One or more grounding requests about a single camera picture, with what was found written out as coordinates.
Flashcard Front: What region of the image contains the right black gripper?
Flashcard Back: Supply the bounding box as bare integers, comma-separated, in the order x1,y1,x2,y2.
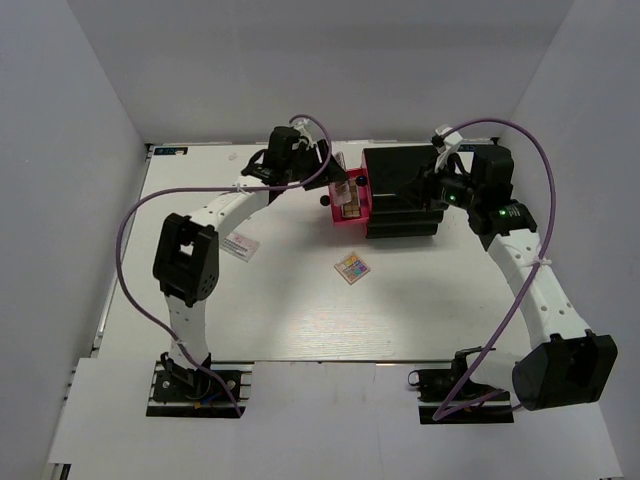
394,153,482,212

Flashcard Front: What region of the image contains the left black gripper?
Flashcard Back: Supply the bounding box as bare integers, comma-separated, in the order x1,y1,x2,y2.
284,139,348,191

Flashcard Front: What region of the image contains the pink nude eyeshadow palette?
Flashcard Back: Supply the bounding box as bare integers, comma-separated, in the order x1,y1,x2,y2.
331,152,352,206

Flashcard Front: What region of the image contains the black drawer organizer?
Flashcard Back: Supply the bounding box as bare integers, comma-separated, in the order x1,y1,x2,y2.
361,145,447,240

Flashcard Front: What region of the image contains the brown eyeshadow palette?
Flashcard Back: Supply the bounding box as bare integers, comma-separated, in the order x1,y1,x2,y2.
341,184,361,219

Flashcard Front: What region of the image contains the colourful eyeshadow palette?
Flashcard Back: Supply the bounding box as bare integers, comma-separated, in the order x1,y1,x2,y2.
334,251,371,285

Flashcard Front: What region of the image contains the clear labelled makeup case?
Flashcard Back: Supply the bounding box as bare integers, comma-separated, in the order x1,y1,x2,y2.
220,231,260,263

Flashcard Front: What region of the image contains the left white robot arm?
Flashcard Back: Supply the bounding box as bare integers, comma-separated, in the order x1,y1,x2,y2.
152,124,347,399

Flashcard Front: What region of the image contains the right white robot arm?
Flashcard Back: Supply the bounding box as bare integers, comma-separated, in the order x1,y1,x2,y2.
398,145,618,421

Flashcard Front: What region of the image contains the blue label sticker right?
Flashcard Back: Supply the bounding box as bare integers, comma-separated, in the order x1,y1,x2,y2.
458,144,496,152

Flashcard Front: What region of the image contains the blue label sticker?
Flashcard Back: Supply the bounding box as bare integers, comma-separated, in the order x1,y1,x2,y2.
458,144,496,152
153,147,188,156

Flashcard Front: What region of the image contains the blue label sticker left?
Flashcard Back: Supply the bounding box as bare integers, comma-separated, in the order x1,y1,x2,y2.
153,147,188,156

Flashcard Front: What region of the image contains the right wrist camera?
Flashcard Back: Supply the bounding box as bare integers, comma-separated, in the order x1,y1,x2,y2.
431,124,463,172

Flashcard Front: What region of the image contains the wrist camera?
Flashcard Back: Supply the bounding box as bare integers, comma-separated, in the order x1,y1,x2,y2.
289,114,315,149
431,124,463,172

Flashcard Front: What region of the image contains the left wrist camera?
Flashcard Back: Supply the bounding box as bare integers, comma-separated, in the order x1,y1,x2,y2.
289,114,315,149

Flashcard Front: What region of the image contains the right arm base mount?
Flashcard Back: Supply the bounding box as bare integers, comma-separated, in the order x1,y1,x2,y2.
407,347,514,425

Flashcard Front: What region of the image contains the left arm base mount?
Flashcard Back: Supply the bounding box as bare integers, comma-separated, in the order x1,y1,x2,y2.
146,353,254,419

